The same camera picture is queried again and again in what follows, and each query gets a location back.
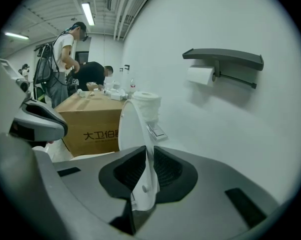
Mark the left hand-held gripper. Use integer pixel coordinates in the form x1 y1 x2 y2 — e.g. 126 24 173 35
0 57 69 143

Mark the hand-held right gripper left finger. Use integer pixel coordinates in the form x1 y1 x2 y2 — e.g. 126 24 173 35
52 145 149 240

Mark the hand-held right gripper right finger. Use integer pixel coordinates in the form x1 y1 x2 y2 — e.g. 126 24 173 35
134 145 282 240

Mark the white toilet lid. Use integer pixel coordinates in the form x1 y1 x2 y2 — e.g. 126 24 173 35
117 98 164 211

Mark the white toilet paper roll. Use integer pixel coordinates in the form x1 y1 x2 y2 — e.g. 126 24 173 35
186 64 217 87
131 90 164 124

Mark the large brown cardboard box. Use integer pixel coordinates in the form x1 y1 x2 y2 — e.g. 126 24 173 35
54 90 125 158

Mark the dark glass door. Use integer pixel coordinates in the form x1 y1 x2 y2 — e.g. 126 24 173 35
74 51 90 68

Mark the small white carton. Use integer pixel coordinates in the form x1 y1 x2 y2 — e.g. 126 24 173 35
110 88 128 101

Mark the ceiling light tube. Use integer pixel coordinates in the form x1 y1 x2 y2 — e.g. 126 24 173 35
4 31 30 41
80 2 96 27

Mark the grey wall paper holder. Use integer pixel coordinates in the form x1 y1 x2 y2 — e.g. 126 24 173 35
182 48 265 90

